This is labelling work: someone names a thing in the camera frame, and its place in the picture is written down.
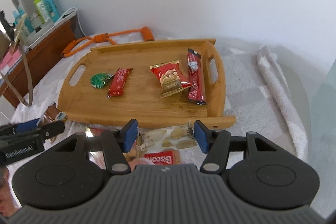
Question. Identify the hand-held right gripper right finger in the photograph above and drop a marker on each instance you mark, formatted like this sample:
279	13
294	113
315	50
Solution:
201	136

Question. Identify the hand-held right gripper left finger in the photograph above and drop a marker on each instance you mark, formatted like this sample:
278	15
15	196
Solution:
130	136

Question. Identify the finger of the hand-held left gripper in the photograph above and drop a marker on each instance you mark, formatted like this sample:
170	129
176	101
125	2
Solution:
26	125
52	129

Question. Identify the clear nougat packet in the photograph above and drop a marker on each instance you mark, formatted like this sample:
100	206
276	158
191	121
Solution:
136	148

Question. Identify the brown peanut snack packet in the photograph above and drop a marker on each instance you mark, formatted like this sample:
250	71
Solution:
52	113

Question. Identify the pink jelly cup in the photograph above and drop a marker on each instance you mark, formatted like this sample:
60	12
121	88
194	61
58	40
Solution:
137	163

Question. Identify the cream snack packet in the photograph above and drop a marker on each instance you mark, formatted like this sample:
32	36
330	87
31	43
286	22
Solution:
168	138

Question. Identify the caramel biscuit packet red label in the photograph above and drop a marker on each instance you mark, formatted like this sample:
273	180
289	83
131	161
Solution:
160	158

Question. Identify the small red and white packet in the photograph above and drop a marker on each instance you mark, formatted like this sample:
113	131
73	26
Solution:
92	132

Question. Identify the long red snack bar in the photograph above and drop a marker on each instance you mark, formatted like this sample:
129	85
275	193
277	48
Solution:
195	85

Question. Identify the small red snack bar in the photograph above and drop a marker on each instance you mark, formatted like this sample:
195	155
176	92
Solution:
119	81

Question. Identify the green snack packet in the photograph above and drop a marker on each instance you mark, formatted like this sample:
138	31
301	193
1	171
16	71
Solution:
98	81

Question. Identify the red cashew nut packet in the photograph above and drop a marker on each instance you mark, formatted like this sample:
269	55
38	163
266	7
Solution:
169	77

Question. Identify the person's left forearm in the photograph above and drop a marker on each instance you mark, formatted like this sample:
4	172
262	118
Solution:
6	192

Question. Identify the pink box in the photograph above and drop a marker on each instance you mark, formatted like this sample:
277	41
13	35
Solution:
10	60

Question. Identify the white fleece blanket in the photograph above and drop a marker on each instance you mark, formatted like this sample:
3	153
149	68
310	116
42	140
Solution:
249	87

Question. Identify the orange resistance band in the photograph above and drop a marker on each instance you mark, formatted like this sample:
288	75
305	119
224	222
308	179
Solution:
78	44

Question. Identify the wooden dresser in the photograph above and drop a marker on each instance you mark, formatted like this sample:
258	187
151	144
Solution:
52	40

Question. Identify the rolled white towel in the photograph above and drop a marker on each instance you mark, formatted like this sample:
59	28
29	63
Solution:
283	98

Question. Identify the white toiletry tray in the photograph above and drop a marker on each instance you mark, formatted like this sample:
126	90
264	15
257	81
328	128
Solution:
52	27

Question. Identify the clear jar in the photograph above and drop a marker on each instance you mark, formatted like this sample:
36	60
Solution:
35	20

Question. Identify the small blue bottle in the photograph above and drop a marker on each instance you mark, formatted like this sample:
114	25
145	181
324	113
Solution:
17	16

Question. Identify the green bottle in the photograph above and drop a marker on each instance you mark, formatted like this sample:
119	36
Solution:
39	7

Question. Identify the blue tube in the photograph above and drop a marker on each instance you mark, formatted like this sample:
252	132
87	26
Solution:
51	7

